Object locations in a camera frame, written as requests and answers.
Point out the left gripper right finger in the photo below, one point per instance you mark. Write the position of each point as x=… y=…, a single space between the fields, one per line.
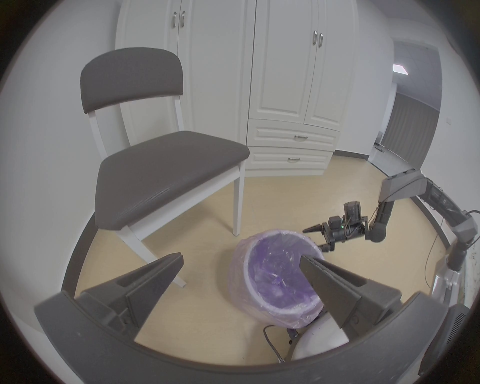
x=337 y=292

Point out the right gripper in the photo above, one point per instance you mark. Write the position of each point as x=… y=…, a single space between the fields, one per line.
x=337 y=234

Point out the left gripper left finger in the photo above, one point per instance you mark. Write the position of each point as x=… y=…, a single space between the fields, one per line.
x=146 y=288

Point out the purple plastic bag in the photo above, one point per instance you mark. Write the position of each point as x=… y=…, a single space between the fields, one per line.
x=277 y=270

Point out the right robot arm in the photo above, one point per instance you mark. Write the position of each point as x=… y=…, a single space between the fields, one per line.
x=401 y=185

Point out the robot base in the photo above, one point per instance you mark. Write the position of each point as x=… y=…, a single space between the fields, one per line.
x=318 y=337

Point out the white trash bin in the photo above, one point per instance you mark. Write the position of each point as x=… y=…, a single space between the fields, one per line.
x=258 y=296

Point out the white chair dark grey seat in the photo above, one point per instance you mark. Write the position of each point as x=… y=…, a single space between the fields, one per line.
x=165 y=168

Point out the white wardrobe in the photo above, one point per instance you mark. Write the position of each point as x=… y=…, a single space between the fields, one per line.
x=277 y=75

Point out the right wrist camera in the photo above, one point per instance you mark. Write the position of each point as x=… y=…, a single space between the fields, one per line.
x=352 y=212

